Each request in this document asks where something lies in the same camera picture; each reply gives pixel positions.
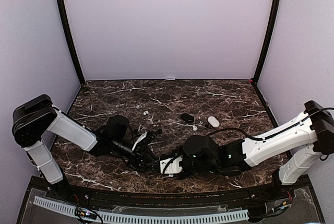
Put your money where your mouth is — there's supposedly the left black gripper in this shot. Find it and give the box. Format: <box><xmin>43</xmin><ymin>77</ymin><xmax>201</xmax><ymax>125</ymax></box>
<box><xmin>111</xmin><ymin>137</ymin><xmax>155</xmax><ymax>169</ymax></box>

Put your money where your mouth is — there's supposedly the white oval charging case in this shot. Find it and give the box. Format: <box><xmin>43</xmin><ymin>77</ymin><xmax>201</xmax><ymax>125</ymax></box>
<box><xmin>207</xmin><ymin>116</ymin><xmax>220</xmax><ymax>128</ymax></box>

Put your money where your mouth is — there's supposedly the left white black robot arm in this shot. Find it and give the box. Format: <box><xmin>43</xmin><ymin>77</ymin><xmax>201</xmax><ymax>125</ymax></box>
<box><xmin>12</xmin><ymin>94</ymin><xmax>160</xmax><ymax>201</ymax></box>

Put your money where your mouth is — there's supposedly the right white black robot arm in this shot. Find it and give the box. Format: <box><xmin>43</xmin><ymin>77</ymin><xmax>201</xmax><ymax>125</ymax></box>
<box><xmin>160</xmin><ymin>100</ymin><xmax>333</xmax><ymax>200</ymax></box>

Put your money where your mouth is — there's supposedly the black oval charging case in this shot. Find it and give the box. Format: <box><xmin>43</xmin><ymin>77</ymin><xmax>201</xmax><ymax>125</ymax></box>
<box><xmin>181</xmin><ymin>113</ymin><xmax>195</xmax><ymax>123</ymax></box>

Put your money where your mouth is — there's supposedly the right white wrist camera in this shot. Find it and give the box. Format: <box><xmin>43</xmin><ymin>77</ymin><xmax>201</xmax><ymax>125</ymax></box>
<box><xmin>160</xmin><ymin>155</ymin><xmax>183</xmax><ymax>176</ymax></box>

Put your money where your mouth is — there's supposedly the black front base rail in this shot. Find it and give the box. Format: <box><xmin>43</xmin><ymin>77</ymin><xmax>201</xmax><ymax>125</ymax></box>
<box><xmin>29</xmin><ymin>171</ymin><xmax>313</xmax><ymax>208</ymax></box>

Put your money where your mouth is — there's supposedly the white slotted cable duct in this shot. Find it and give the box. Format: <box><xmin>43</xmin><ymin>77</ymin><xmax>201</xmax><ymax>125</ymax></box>
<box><xmin>33</xmin><ymin>196</ymin><xmax>249</xmax><ymax>223</ymax></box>

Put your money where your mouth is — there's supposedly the left black frame post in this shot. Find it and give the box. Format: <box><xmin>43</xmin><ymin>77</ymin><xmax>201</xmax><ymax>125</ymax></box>
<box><xmin>56</xmin><ymin>0</ymin><xmax>86</xmax><ymax>86</ymax></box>

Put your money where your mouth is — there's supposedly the black frame post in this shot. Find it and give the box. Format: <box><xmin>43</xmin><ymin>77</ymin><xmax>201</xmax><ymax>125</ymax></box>
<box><xmin>252</xmin><ymin>0</ymin><xmax>280</xmax><ymax>86</ymax></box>
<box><xmin>56</xmin><ymin>0</ymin><xmax>86</xmax><ymax>86</ymax></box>

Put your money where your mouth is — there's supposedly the right black frame post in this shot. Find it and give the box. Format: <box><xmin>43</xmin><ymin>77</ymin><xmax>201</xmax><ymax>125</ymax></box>
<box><xmin>252</xmin><ymin>0</ymin><xmax>280</xmax><ymax>86</ymax></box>

